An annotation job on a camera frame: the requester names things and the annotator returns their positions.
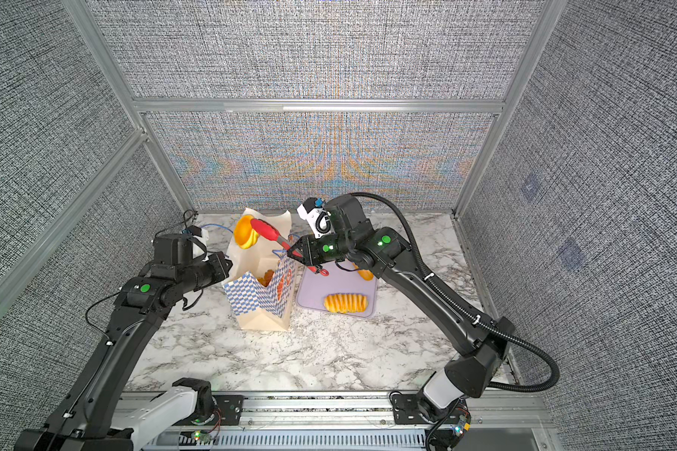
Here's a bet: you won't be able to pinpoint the ridged spiral bread roll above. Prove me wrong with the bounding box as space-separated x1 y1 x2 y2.
323 293 368 314

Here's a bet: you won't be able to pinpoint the blue checkered paper bag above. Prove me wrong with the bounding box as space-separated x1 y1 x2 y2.
221 209 297 332

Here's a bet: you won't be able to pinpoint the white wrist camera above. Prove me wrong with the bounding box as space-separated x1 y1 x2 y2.
297 197 332 239
184 225 209 261

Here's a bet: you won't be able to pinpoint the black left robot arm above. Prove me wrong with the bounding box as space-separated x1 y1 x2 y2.
14 234 232 450

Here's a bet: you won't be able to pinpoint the lilac plastic tray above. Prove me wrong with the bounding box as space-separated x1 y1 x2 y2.
296 262 378 318

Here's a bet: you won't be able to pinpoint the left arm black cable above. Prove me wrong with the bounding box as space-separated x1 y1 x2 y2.
83 207 204 339

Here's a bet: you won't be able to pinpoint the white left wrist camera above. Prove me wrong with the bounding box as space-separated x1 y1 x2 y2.
184 225 209 261

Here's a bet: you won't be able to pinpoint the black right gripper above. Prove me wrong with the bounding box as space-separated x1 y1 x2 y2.
288 230 360 266

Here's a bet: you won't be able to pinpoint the long baguette loaf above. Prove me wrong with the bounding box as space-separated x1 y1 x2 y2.
355 267 374 281

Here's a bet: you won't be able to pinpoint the red silicone steel tongs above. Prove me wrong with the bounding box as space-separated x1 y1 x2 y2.
250 218 329 276

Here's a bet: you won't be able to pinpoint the aluminium enclosure frame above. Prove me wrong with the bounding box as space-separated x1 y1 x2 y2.
0 0 677 451

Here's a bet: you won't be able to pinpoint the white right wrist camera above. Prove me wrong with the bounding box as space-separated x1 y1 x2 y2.
297 197 332 239

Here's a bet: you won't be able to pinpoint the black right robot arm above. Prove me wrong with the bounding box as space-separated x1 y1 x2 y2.
291 195 509 423

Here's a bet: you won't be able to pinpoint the yellow oval bun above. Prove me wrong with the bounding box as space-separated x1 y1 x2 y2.
258 270 275 287

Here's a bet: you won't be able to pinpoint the round yellow tart bread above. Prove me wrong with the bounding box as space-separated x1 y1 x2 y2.
233 214 260 250

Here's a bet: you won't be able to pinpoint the black corrugated cable conduit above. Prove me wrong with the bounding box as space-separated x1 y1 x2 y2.
346 192 562 451

